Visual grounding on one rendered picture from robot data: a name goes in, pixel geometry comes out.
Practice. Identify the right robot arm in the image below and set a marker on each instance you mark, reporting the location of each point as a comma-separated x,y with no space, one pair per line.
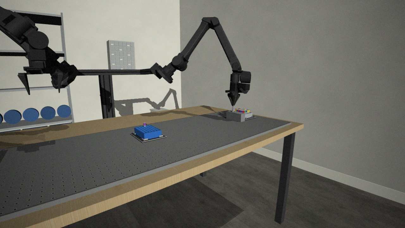
23,31

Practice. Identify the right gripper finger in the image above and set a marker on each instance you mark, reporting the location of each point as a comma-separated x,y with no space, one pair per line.
60,77
24,80

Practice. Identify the blue tube carrier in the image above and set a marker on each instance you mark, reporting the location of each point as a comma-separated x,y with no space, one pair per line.
147,132

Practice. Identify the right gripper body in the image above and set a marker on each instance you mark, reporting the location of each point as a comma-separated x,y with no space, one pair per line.
45,70

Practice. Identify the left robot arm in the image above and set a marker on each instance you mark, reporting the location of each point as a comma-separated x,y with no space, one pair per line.
178,63

